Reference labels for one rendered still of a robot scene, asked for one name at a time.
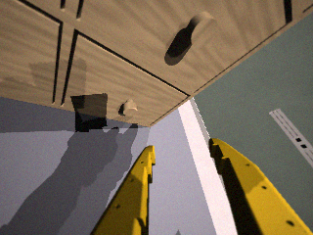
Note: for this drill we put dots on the brown wooden chest of drawers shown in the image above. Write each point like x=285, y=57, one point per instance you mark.
x=70, y=14

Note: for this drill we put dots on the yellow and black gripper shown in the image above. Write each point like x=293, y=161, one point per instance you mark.
x=256, y=206

